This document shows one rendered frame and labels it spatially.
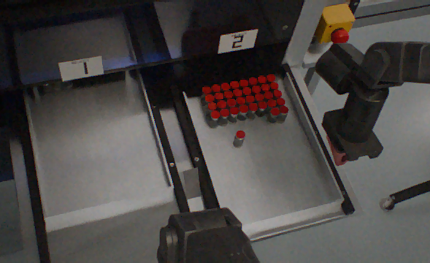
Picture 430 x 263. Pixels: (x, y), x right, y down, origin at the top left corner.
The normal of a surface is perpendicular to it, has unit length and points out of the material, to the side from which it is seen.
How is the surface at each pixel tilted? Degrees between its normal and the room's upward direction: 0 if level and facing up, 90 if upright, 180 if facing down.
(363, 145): 9
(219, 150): 0
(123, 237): 0
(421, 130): 0
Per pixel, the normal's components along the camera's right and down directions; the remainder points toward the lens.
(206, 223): 0.22, -0.65
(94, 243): 0.11, -0.50
